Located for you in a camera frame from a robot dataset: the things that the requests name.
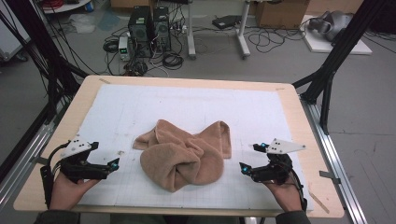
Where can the large black computer tower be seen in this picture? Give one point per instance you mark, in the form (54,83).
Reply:
(140,31)

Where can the slim black computer tower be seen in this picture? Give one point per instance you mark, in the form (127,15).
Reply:
(162,29)

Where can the thin wooden stick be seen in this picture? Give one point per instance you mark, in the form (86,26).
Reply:
(319,202)

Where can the person's right hand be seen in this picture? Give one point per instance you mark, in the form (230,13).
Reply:
(286,196)

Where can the large cardboard box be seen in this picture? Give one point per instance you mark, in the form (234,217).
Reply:
(280,14)

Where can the round white table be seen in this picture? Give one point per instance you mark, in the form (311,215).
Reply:
(67,6)

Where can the black frame stand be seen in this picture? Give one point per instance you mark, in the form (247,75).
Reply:
(342,43)
(37,40)

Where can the white foam mat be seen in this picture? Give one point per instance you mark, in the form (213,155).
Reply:
(186,102)

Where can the white desk frame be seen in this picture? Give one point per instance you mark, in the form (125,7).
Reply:
(191,37)

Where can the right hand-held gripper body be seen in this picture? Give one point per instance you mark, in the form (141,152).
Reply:
(275,168)

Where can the aluminium rail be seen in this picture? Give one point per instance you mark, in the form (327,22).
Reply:
(28,155)
(336,168)

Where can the grey metal bracket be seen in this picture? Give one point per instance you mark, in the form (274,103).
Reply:
(329,176)
(39,160)

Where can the person's left hand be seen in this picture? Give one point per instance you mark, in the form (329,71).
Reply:
(65,193)

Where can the clear plastic bag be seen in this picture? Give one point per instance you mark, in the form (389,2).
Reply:
(81,23)

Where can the black flat device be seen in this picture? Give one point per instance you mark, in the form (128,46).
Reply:
(226,21)

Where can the grey rounded machine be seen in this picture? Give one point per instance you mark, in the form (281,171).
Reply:
(334,21)

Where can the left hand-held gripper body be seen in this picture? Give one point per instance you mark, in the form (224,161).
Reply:
(77,171)

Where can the brown towel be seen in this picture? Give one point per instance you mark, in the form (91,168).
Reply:
(174,155)

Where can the white power supply unit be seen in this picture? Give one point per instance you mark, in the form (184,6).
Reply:
(124,48)

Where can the white floor board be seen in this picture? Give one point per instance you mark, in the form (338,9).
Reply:
(320,46)

